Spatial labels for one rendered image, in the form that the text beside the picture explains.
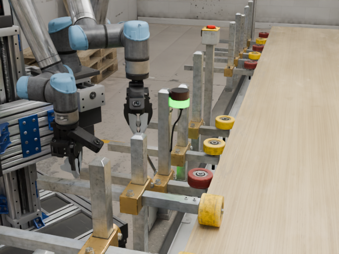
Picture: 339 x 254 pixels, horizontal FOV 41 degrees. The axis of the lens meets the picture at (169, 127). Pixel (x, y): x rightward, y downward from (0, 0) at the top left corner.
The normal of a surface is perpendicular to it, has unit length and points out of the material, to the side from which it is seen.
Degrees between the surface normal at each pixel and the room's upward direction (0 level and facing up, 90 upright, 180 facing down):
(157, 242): 0
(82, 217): 0
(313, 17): 90
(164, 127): 90
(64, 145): 94
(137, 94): 30
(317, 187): 0
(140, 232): 90
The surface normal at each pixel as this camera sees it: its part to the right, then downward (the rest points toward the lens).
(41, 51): 0.02, 0.25
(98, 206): -0.26, 0.37
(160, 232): 0.01, -0.93
